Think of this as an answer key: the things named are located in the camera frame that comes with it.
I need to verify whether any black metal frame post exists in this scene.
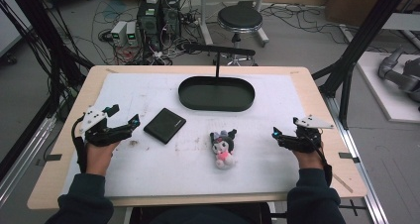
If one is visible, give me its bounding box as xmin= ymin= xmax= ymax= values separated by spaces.
xmin=311 ymin=0 xmax=420 ymax=130
xmin=4 ymin=0 xmax=95 ymax=123

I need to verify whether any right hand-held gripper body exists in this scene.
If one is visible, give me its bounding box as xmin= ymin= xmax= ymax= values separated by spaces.
xmin=278 ymin=114 xmax=335 ymax=154

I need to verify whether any left hand-held gripper cable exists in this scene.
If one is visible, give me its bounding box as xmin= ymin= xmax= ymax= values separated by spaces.
xmin=71 ymin=114 xmax=89 ymax=174

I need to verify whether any person's right hand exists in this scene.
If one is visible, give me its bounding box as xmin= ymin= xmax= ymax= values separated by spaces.
xmin=292 ymin=144 xmax=327 ymax=170

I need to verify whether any brown cardboard box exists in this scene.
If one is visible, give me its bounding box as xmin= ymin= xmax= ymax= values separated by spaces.
xmin=324 ymin=0 xmax=385 ymax=28

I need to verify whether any aluminium rail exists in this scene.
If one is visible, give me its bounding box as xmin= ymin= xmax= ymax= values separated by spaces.
xmin=0 ymin=114 xmax=57 ymax=207
xmin=324 ymin=94 xmax=391 ymax=224

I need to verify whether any black T-shaped stand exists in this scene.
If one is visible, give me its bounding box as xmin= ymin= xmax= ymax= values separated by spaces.
xmin=182 ymin=43 xmax=258 ymax=79

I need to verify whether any black computer tower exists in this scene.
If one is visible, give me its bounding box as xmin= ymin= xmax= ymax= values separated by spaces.
xmin=161 ymin=0 xmax=181 ymax=40
xmin=136 ymin=0 xmax=163 ymax=52

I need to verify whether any small plush doll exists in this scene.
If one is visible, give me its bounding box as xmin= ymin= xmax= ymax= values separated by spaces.
xmin=209 ymin=128 xmax=239 ymax=170

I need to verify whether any person's lap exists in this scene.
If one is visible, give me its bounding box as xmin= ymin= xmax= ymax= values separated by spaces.
xmin=129 ymin=201 xmax=272 ymax=224

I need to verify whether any right hand-held gripper cable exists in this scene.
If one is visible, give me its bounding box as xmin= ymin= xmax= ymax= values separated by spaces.
xmin=306 ymin=128 xmax=334 ymax=187

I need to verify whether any grey power supply unit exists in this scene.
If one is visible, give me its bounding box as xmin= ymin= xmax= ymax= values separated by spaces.
xmin=110 ymin=20 xmax=129 ymax=47
xmin=125 ymin=21 xmax=140 ymax=47

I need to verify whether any white base board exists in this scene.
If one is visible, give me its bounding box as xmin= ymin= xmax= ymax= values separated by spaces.
xmin=356 ymin=51 xmax=420 ymax=124

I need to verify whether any black oval tray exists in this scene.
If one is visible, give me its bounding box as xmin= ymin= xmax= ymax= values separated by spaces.
xmin=177 ymin=75 xmax=257 ymax=113

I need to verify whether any white table mat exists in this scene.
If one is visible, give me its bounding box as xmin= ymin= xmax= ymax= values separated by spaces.
xmin=61 ymin=72 xmax=307 ymax=198

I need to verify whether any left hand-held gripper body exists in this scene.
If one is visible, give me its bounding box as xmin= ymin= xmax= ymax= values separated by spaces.
xmin=78 ymin=105 xmax=134 ymax=148

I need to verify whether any black flat wallet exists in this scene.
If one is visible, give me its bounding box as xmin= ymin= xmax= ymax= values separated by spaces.
xmin=143 ymin=107 xmax=187 ymax=145

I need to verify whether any black tape strip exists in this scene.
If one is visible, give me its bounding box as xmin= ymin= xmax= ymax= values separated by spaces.
xmin=44 ymin=153 xmax=63 ymax=163
xmin=338 ymin=152 xmax=362 ymax=165

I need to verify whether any hand-held gripper cable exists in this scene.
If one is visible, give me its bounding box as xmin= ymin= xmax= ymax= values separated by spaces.
xmin=306 ymin=128 xmax=334 ymax=187
xmin=71 ymin=114 xmax=89 ymax=174

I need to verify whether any person's left hand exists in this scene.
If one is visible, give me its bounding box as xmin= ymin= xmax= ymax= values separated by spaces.
xmin=85 ymin=141 xmax=122 ymax=177

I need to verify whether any black round stool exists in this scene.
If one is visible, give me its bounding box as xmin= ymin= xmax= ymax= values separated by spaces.
xmin=216 ymin=4 xmax=270 ymax=66

